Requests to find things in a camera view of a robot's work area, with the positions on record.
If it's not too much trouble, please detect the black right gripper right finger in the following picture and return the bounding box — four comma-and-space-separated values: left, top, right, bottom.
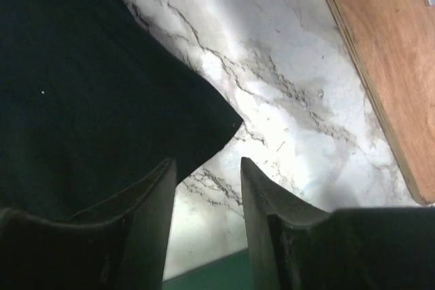
241, 158, 434, 289

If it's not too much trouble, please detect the green divided plastic tray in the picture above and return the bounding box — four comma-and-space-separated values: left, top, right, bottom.
162, 249, 255, 290

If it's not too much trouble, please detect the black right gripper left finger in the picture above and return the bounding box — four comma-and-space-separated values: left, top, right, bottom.
1, 159, 177, 289

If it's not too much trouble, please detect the brown plywood board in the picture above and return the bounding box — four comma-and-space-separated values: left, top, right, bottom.
326, 0, 434, 205

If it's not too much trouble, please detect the black underwear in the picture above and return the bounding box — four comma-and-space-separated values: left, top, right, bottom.
1, 0, 243, 219

